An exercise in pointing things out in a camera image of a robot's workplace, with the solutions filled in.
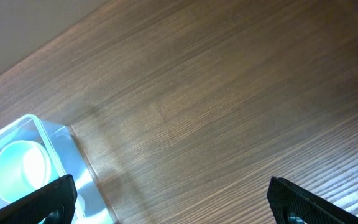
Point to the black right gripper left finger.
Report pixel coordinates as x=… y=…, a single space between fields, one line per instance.
x=52 y=203

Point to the clear plastic container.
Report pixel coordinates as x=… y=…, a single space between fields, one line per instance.
x=65 y=159

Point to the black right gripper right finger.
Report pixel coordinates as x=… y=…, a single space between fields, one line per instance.
x=292 y=204

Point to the green plastic bowl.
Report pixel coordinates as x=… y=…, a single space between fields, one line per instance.
x=24 y=168

